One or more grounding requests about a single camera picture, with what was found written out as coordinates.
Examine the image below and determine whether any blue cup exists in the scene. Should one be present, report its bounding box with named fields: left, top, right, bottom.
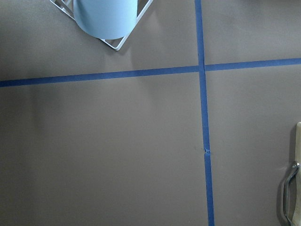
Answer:
left=73, top=0, right=138, bottom=40

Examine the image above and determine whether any white cup rack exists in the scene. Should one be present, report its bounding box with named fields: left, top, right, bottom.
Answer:
left=51, top=0, right=153, bottom=51

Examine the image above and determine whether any bamboo cutting board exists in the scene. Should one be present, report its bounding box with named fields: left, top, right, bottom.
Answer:
left=283, top=122, right=301, bottom=226

